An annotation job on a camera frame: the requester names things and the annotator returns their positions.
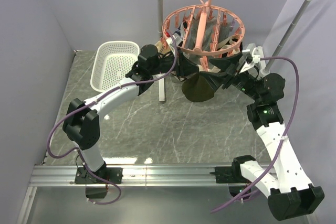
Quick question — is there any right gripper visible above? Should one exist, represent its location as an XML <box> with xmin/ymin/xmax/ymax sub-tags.
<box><xmin>199</xmin><ymin>50</ymin><xmax>263</xmax><ymax>102</ymax></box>

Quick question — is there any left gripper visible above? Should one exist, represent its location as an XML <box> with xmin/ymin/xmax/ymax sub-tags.
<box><xmin>150</xmin><ymin>47</ymin><xmax>202</xmax><ymax>79</ymax></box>

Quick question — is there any olive green underwear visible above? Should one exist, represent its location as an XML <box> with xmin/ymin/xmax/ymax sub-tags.
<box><xmin>182</xmin><ymin>73</ymin><xmax>215</xmax><ymax>102</ymax></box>

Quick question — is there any pink round clip hanger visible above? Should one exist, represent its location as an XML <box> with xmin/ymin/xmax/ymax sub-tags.
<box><xmin>160</xmin><ymin>0</ymin><xmax>245</xmax><ymax>72</ymax></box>

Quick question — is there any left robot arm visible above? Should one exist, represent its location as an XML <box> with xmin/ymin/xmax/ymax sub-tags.
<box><xmin>62</xmin><ymin>45</ymin><xmax>199</xmax><ymax>183</ymax></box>

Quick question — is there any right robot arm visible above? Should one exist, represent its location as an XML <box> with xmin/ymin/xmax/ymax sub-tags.
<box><xmin>202</xmin><ymin>57</ymin><xmax>324</xmax><ymax>221</ymax></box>

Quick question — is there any beige hanging underwear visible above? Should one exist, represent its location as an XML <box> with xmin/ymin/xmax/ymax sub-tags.
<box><xmin>155</xmin><ymin>40</ymin><xmax>170</xmax><ymax>54</ymax></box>

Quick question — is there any navy hanging underwear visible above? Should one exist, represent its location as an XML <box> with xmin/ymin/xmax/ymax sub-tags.
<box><xmin>174</xmin><ymin>21</ymin><xmax>193</xmax><ymax>41</ymax></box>

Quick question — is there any grey striped hanging underwear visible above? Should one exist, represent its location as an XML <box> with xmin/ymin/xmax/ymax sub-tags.
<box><xmin>185</xmin><ymin>18</ymin><xmax>231</xmax><ymax>51</ymax></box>

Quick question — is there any white plastic basket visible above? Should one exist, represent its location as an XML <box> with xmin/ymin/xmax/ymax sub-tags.
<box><xmin>90</xmin><ymin>41</ymin><xmax>140</xmax><ymax>92</ymax></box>

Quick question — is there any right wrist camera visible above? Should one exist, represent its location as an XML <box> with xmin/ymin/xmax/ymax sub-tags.
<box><xmin>239</xmin><ymin>44</ymin><xmax>264</xmax><ymax>73</ymax></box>

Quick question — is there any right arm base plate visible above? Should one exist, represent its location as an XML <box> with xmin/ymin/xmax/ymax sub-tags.
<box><xmin>211</xmin><ymin>166</ymin><xmax>249</xmax><ymax>184</ymax></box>

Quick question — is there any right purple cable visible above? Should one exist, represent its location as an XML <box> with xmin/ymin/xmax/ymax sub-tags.
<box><xmin>209</xmin><ymin>56</ymin><xmax>300</xmax><ymax>214</ymax></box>

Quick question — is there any purple cable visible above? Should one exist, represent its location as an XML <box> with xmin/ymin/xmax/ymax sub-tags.
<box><xmin>209</xmin><ymin>56</ymin><xmax>300</xmax><ymax>214</ymax></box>
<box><xmin>46</xmin><ymin>29</ymin><xmax>178</xmax><ymax>206</ymax></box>

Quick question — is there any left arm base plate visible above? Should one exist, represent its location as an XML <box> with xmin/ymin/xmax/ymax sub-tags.
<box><xmin>74</xmin><ymin>167</ymin><xmax>123</xmax><ymax>185</ymax></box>

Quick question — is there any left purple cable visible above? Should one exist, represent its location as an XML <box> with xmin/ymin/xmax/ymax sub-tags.
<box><xmin>46</xmin><ymin>29</ymin><xmax>178</xmax><ymax>206</ymax></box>

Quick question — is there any aluminium rail frame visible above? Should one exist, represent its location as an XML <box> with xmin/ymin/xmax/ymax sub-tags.
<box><xmin>15</xmin><ymin>49</ymin><xmax>320</xmax><ymax>224</ymax></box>

